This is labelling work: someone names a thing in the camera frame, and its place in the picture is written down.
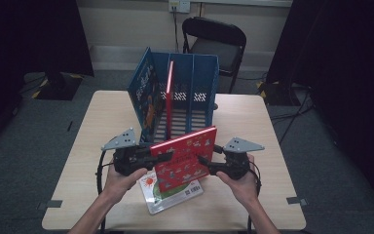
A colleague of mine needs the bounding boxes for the black floor cables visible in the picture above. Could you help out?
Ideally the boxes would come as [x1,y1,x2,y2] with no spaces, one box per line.
[269,91,316,145]

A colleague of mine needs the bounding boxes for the grey tape strip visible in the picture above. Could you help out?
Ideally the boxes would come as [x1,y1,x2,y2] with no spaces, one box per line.
[286,196,308,207]
[37,199,63,211]

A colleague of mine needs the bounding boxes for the black wall cable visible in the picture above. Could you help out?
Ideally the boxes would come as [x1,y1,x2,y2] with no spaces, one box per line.
[172,6,180,54]

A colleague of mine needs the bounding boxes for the white green-leaf picture book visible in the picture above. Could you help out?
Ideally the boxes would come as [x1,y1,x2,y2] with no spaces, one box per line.
[138,171,205,215]

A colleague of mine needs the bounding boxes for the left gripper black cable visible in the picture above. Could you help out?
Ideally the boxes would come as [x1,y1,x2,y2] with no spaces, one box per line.
[95,136,118,234]

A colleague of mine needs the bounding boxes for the blue plastic file rack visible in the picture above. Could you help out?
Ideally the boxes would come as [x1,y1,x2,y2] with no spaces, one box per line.
[138,52,221,149]

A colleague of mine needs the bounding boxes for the person's left hand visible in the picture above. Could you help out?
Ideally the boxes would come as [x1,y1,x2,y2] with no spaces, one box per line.
[102,158,148,205]

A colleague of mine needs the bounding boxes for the red picture book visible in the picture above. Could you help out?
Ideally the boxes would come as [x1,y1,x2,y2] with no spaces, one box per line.
[165,59,175,140]
[149,125,218,194]

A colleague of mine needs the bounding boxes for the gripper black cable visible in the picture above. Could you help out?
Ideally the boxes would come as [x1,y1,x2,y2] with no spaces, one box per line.
[95,136,118,234]
[247,160,263,198]

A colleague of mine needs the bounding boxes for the blue cartoon picture book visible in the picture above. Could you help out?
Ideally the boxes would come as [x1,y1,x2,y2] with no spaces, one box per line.
[127,47,164,144]

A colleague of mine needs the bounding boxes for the black stand base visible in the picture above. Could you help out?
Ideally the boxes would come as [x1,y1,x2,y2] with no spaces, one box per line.
[34,71,84,101]
[258,81,301,106]

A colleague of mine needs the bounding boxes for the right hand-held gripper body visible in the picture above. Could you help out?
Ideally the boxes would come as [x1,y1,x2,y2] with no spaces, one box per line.
[222,136,266,180]

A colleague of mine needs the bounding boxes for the person's right hand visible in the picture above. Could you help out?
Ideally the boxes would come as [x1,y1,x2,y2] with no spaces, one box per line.
[216,154,258,207]

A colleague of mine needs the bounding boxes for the black folding chair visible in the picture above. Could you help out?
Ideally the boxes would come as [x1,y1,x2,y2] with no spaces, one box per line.
[181,17,247,95]

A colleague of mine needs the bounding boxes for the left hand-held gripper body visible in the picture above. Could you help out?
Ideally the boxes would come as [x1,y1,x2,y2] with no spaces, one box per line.
[100,127,148,177]

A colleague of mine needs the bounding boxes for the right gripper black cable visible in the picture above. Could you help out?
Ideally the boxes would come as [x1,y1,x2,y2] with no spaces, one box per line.
[247,160,263,198]

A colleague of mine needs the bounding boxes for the black curtain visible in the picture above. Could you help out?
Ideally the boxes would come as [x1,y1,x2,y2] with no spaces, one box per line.
[0,0,95,154]
[266,0,374,209]

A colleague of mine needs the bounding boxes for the white wall socket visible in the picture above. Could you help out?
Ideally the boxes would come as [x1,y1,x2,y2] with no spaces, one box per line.
[168,0,191,14]

